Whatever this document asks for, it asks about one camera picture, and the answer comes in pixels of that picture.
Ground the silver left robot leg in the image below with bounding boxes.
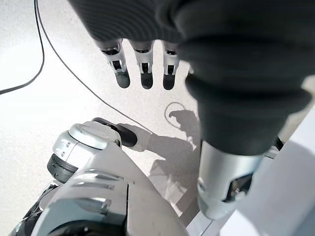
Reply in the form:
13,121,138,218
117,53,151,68
14,117,190,236

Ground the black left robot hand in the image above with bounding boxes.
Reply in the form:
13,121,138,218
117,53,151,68
67,0,315,221

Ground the black floor cable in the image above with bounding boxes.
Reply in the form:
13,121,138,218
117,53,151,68
36,0,154,135
0,0,45,95

